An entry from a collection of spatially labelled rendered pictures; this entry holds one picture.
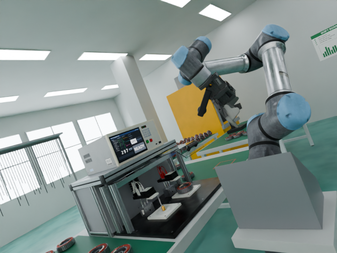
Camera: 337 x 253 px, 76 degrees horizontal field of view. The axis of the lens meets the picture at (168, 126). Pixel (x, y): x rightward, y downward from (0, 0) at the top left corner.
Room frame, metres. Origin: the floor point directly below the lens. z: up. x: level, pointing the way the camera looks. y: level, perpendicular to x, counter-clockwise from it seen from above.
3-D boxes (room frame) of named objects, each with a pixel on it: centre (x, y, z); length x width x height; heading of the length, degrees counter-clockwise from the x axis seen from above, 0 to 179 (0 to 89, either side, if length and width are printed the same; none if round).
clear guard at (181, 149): (1.49, 0.02, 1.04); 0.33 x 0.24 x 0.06; 51
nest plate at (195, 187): (1.44, 0.05, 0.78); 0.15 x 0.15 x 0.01; 51
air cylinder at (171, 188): (1.53, 0.16, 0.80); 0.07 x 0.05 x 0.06; 141
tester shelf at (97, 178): (1.55, 0.38, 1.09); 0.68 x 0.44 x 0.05; 141
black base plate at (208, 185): (1.35, 0.14, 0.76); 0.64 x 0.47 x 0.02; 141
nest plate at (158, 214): (1.25, 0.21, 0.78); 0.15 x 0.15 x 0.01; 51
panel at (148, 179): (1.51, 0.33, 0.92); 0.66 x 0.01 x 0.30; 141
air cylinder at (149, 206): (1.34, 0.32, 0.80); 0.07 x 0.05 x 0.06; 141
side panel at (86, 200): (1.35, 0.65, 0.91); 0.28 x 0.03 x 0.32; 51
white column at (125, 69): (5.62, 0.49, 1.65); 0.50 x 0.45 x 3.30; 51
